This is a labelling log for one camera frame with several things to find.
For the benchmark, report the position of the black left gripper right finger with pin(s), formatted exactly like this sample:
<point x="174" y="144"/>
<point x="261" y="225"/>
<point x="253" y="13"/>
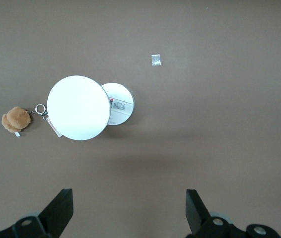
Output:
<point x="197" y="215"/>

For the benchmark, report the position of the white round desk lamp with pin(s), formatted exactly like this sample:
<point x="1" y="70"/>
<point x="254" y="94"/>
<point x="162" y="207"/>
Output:
<point x="78" y="106"/>

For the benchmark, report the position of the small tape patch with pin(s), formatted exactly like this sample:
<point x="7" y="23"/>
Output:
<point x="156" y="60"/>

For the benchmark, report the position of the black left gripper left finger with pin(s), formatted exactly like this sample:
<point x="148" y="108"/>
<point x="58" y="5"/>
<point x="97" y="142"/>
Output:
<point x="56" y="213"/>

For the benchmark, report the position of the brown table cover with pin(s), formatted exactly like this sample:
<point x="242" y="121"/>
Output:
<point x="140" y="29"/>

